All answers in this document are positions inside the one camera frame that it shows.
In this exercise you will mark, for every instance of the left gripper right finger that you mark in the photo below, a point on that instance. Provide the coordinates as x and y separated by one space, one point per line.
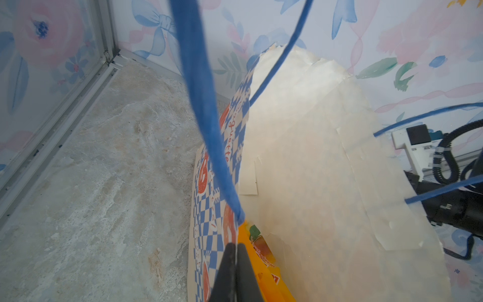
247 288

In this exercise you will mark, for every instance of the blue checkered paper bag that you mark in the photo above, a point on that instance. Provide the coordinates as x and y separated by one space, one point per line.
300 161

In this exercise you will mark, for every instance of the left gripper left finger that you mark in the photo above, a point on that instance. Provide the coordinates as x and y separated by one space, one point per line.
224 289

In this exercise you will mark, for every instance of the left aluminium corner post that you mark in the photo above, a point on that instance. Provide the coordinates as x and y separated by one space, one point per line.
103 22

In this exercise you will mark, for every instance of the yellow mango candy bag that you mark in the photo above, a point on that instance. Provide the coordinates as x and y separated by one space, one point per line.
263 262

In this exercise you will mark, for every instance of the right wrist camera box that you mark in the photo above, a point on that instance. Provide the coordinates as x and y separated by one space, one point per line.
416 142

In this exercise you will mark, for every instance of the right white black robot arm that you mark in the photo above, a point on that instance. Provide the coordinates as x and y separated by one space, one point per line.
460 208

